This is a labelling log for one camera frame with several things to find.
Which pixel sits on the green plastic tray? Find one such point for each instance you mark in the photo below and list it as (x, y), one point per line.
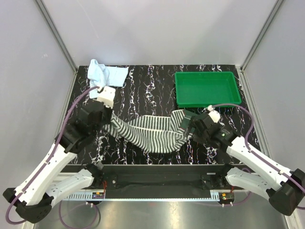
(201, 89)

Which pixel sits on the green white striped towel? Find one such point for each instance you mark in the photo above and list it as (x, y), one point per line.
(152, 134)

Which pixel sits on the aluminium frame rail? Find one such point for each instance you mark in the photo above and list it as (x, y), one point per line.
(85, 178)

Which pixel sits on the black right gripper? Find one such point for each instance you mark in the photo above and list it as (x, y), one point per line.
(195, 135)

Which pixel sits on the right cable junction box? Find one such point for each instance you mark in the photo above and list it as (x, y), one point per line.
(227, 196)

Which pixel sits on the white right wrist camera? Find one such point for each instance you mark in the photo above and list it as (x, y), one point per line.
(215, 116)

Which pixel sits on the cable junction box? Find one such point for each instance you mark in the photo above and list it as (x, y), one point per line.
(227, 196)
(98, 195)

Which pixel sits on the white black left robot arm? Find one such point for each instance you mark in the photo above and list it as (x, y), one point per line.
(36, 196)

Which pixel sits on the left cable junction box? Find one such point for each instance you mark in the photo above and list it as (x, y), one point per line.
(98, 195)

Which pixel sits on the light blue towel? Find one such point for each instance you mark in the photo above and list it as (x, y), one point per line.
(102, 75)

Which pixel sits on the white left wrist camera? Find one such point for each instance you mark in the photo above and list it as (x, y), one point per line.
(106, 96)

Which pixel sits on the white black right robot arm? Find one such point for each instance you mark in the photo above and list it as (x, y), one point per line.
(283, 188)

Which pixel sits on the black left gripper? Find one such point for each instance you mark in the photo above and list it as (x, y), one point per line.
(109, 110)

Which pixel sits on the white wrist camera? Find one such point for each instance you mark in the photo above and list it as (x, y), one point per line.
(106, 96)
(215, 116)

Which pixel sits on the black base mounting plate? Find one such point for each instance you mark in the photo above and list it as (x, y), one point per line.
(161, 181)

